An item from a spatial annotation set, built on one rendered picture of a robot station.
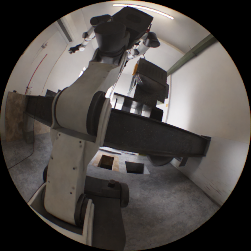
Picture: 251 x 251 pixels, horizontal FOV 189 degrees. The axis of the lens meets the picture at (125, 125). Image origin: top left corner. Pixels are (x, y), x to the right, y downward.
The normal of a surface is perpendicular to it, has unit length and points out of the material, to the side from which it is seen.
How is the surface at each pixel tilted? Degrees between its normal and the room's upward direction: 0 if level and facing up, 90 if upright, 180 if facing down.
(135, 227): 0
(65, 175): 56
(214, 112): 90
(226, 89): 90
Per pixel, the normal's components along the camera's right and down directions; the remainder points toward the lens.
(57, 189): 0.26, -0.47
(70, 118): 0.03, 0.51
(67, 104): 0.18, 0.01
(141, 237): 0.24, -0.97
